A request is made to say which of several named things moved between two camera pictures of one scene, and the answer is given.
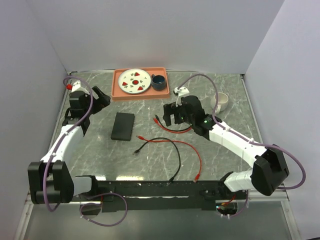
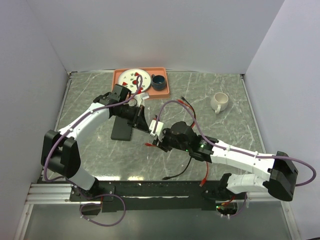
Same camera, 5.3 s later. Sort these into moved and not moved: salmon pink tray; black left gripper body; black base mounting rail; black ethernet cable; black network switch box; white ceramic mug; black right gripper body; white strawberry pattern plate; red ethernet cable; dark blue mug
Moved: red ethernet cable; black ethernet cable; black right gripper body; black left gripper body
Not moved: dark blue mug; white ceramic mug; salmon pink tray; black network switch box; black base mounting rail; white strawberry pattern plate
